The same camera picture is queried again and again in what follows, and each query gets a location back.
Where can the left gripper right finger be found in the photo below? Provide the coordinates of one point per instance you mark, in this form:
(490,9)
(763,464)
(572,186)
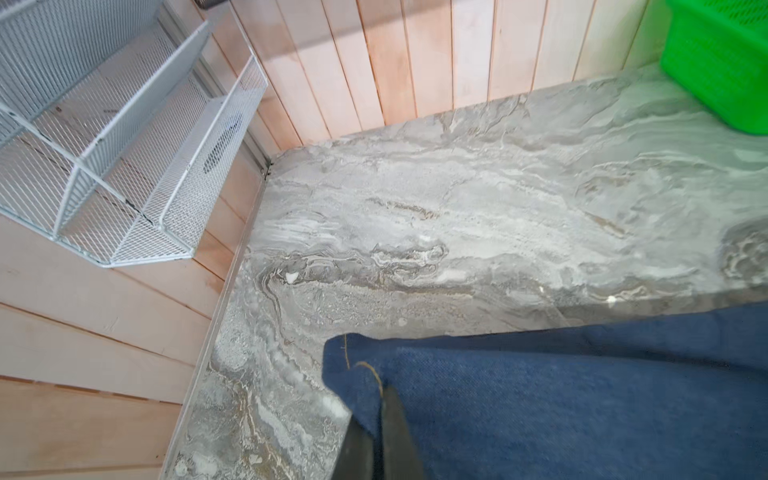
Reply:
(400,455)

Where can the green plastic basket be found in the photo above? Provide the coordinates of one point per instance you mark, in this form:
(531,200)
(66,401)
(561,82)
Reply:
(717,50)

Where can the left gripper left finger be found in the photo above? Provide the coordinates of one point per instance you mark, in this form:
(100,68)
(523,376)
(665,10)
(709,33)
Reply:
(355,460)

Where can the white wire mesh shelf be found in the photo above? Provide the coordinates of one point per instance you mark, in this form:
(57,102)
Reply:
(110,144)

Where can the dark blue denim trousers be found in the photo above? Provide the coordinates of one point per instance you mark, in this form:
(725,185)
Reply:
(670,397)

